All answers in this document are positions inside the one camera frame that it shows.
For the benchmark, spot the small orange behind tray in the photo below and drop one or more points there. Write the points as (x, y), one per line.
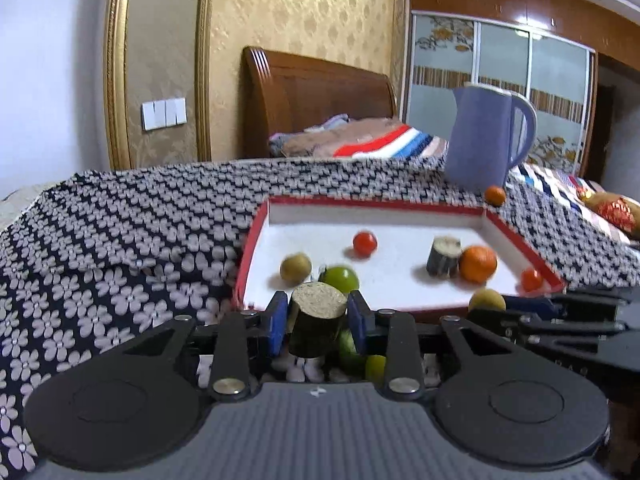
(495, 196)

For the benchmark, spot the olive-brown longan fruit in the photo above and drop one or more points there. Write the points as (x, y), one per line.
(294, 269)

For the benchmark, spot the blue plastic pitcher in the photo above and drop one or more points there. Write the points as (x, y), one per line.
(493, 132)

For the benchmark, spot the wooden bed headboard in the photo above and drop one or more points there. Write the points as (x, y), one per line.
(286, 93)

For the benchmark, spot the dark sugarcane piece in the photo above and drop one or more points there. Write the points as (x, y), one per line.
(318, 309)
(443, 260)

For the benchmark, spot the white wall switch panel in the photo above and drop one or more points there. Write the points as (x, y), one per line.
(163, 114)

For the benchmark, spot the green pepper piece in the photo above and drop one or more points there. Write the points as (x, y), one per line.
(347, 351)

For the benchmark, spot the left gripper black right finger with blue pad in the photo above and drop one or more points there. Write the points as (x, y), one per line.
(396, 333)

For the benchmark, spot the floral black white tablecloth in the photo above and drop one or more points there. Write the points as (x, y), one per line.
(100, 257)

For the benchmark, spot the gold picture frame moulding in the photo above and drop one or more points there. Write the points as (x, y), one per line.
(156, 50)

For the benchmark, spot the large green tomato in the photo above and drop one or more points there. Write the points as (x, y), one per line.
(374, 370)

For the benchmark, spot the small red cherry tomato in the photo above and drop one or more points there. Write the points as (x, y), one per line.
(531, 280)

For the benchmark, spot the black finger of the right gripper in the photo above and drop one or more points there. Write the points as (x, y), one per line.
(581, 312)

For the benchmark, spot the striped folded blanket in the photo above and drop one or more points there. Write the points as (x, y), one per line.
(344, 137)

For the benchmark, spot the red shallow tray box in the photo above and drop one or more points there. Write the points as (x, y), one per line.
(394, 276)

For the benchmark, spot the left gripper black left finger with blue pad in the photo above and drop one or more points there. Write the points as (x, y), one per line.
(244, 339)

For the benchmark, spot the glass sliding wardrobe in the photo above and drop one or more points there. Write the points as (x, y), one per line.
(558, 76)

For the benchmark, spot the yellow-brown longan fruit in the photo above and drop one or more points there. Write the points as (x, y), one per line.
(487, 299)

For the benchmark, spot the green tomato with stem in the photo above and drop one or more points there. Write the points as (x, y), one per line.
(342, 278)

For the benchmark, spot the red gold embroidered pillow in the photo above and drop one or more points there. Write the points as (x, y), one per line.
(618, 210)

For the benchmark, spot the orange mandarin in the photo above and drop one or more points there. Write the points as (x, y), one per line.
(477, 264)

